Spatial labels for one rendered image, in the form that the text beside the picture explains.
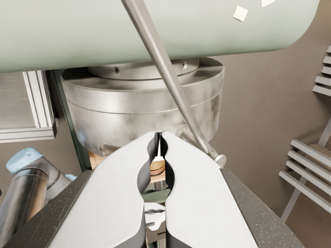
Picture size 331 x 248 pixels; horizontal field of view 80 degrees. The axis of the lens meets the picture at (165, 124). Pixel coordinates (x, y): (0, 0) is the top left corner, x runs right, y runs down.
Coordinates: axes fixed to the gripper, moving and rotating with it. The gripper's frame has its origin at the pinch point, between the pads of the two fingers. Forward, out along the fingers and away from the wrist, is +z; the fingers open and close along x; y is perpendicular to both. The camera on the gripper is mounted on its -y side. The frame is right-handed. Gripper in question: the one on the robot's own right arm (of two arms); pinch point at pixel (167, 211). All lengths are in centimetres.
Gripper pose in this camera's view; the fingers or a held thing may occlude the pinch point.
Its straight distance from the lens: 59.4
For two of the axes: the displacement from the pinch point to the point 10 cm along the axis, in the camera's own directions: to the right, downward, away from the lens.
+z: 9.9, -0.5, 1.2
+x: 1.2, 5.6, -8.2
